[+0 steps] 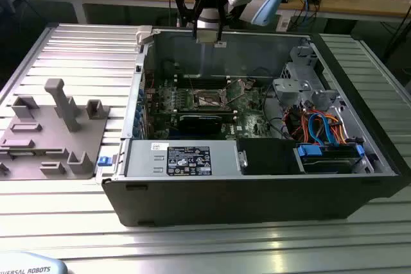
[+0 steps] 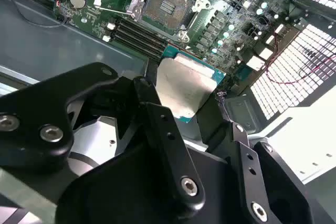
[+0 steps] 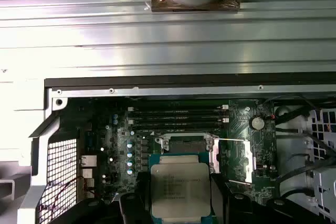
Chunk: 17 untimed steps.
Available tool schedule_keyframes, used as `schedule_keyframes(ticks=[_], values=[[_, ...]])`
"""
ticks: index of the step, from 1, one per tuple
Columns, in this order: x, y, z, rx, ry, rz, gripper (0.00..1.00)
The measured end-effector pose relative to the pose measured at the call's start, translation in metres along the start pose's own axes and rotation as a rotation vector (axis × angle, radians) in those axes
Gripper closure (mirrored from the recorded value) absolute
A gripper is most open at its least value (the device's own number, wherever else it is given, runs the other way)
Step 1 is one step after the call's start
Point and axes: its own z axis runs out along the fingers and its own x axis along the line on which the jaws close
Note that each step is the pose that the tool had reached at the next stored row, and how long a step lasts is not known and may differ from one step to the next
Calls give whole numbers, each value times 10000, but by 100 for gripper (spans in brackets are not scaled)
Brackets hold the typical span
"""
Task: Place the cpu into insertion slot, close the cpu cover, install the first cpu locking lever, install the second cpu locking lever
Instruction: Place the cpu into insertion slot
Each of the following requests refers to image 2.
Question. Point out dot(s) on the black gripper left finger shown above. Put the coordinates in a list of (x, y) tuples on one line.
[(39, 106)]

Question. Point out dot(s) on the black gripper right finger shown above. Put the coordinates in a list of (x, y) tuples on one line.
[(244, 155)]

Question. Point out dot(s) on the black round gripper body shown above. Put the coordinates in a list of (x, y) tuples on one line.
[(118, 195)]

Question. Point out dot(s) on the silver topped green CPU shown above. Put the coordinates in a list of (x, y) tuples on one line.
[(183, 85)]

